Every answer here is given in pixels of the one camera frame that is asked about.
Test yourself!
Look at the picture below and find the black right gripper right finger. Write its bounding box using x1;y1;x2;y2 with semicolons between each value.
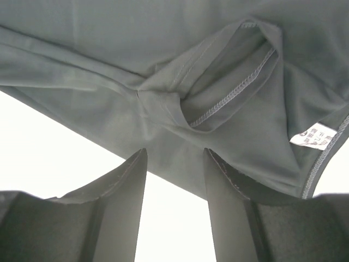
203;149;348;261

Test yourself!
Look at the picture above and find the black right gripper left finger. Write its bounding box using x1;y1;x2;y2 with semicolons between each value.
1;149;147;261

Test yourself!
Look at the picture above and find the grey t shirt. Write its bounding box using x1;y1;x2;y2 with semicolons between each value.
1;1;348;198

